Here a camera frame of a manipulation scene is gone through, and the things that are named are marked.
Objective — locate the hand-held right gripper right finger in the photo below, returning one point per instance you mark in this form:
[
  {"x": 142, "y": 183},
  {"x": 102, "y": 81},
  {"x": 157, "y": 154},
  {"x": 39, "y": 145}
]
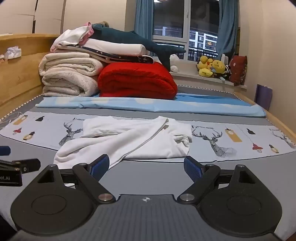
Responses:
[{"x": 193, "y": 168}]

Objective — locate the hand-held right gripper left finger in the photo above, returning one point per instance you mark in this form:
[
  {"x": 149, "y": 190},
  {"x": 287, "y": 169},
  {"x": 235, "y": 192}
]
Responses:
[{"x": 100, "y": 165}]

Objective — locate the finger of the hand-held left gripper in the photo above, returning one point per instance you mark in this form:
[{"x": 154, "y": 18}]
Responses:
[
  {"x": 30, "y": 165},
  {"x": 4, "y": 150}
]

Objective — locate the white long-sleeve shirt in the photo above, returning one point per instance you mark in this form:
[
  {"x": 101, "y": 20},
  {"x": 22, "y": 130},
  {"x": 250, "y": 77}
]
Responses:
[{"x": 148, "y": 141}]

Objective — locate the grey deer print bed sheet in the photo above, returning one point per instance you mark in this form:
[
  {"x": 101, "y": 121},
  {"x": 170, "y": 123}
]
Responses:
[{"x": 150, "y": 176}]

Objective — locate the light blue sheet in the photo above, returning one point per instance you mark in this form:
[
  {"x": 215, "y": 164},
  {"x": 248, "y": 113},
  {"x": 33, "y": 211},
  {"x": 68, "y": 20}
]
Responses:
[{"x": 138, "y": 104}]

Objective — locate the wooden headboard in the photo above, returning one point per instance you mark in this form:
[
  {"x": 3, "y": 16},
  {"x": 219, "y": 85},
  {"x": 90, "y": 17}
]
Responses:
[{"x": 20, "y": 78}]

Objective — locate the windowsill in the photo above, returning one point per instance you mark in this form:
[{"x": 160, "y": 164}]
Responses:
[{"x": 189, "y": 77}]

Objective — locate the red folded blanket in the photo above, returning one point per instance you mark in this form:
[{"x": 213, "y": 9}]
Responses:
[{"x": 136, "y": 78}]

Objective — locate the cream folded quilt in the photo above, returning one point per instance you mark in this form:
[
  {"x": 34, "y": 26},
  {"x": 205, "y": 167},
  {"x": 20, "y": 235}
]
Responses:
[{"x": 67, "y": 69}]

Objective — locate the yellow duck plush toy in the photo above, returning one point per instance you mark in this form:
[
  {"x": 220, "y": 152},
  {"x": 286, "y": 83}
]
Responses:
[{"x": 204, "y": 66}]

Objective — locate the yellow plush toy blue accents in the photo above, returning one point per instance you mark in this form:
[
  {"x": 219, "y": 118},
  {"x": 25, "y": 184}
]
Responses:
[{"x": 218, "y": 66}]

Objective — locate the small white plush toy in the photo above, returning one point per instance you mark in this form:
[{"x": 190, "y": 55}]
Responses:
[{"x": 174, "y": 61}]

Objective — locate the dark red cushion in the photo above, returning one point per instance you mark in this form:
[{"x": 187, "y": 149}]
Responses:
[{"x": 238, "y": 69}]

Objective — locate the white folded blanket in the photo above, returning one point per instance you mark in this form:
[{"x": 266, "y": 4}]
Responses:
[{"x": 111, "y": 47}]

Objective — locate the dark teal shark plush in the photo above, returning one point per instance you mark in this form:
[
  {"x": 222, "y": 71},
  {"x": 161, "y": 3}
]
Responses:
[{"x": 129, "y": 38}]

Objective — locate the white and pink garment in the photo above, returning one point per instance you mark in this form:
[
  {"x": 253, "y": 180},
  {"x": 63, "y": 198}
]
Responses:
[{"x": 71, "y": 34}]

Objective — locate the blue curtain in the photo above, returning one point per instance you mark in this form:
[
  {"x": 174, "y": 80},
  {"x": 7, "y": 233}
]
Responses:
[
  {"x": 227, "y": 25},
  {"x": 143, "y": 18}
]

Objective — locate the window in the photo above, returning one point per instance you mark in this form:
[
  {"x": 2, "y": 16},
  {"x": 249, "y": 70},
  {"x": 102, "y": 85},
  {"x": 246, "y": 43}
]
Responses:
[{"x": 171, "y": 20}]

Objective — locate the wooden bed side rail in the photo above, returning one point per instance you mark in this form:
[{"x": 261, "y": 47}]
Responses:
[{"x": 277, "y": 122}]

